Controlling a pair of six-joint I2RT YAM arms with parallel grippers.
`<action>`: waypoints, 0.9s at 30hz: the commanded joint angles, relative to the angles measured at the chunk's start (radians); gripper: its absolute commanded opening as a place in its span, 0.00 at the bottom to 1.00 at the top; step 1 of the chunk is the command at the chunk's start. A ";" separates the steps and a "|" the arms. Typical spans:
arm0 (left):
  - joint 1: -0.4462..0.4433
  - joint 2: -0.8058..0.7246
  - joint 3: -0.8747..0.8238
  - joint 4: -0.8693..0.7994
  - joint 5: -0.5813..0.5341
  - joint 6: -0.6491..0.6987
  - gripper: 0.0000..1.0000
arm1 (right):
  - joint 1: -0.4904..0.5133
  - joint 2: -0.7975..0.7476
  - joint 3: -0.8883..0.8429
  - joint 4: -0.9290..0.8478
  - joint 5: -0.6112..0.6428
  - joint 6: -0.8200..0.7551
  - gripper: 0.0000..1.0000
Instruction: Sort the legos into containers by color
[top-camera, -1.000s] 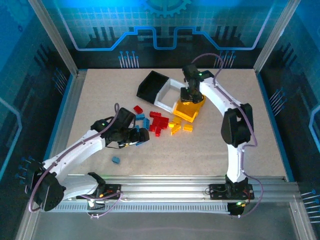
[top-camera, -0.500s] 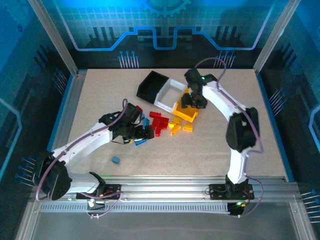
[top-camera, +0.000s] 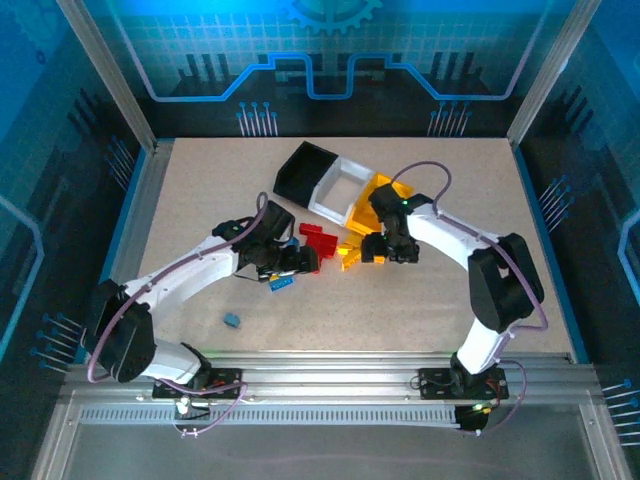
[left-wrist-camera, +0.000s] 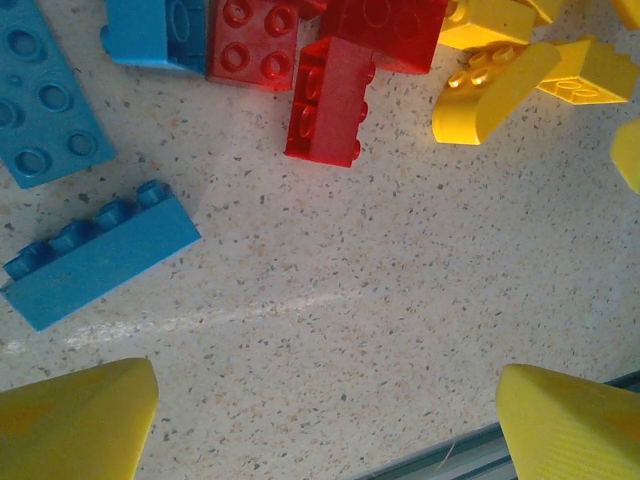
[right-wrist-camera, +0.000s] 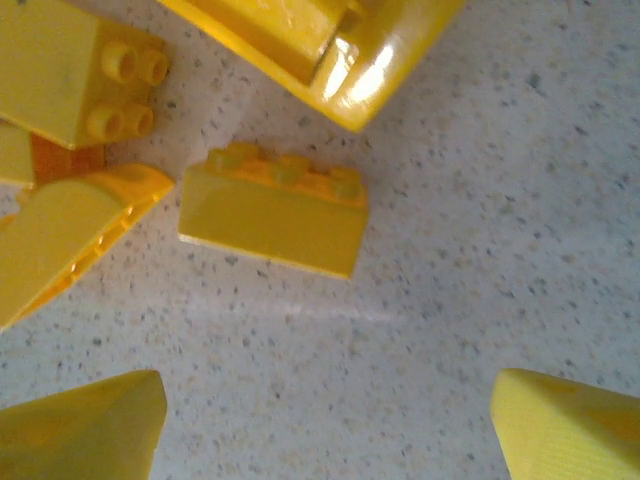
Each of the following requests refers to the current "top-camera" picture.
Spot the yellow plastic bin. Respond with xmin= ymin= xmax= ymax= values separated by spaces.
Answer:
xmin=344 ymin=172 xmax=416 ymax=237

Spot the white plastic bin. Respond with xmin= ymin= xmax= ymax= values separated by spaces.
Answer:
xmin=307 ymin=157 xmax=376 ymax=226

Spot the black plastic bin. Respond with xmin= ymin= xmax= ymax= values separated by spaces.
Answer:
xmin=272 ymin=140 xmax=340 ymax=211

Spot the black controller box with LEDs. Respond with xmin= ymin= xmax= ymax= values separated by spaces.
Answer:
xmin=457 ymin=402 xmax=494 ymax=436

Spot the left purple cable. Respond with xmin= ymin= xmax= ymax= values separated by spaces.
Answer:
xmin=86 ymin=191 xmax=269 ymax=439

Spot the aluminium table rail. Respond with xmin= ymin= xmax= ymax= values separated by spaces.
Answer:
xmin=62 ymin=351 xmax=604 ymax=402

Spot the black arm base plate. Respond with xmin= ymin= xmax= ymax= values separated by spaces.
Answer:
xmin=152 ymin=367 xmax=245 ymax=401
xmin=418 ymin=367 xmax=509 ymax=401

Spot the aluminium side rail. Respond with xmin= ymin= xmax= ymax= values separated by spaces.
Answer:
xmin=82 ymin=142 xmax=174 ymax=364

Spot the slotted grey cable duct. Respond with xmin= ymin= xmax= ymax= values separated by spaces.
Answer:
xmin=78 ymin=405 xmax=464 ymax=429

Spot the aluminium frame post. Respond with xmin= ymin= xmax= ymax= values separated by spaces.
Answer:
xmin=55 ymin=0 xmax=162 ymax=152
xmin=505 ymin=0 xmax=604 ymax=149

